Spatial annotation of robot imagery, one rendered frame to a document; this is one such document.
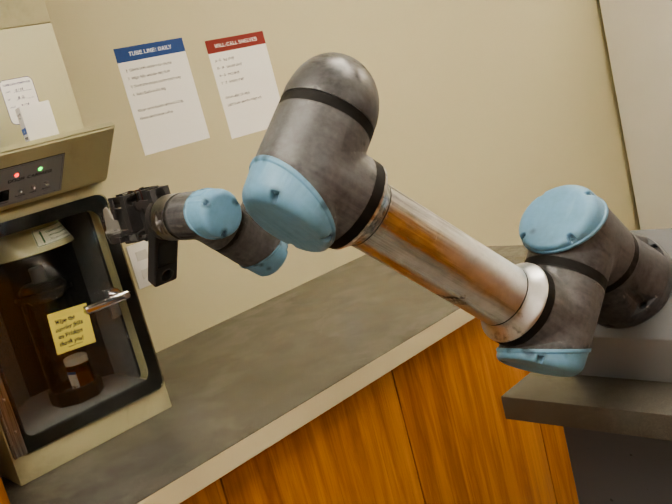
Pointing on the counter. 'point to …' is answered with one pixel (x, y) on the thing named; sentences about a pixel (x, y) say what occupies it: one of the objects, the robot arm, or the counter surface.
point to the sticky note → (71, 329)
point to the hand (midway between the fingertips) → (114, 234)
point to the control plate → (29, 175)
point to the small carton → (36, 120)
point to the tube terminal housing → (85, 438)
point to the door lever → (107, 301)
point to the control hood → (93, 161)
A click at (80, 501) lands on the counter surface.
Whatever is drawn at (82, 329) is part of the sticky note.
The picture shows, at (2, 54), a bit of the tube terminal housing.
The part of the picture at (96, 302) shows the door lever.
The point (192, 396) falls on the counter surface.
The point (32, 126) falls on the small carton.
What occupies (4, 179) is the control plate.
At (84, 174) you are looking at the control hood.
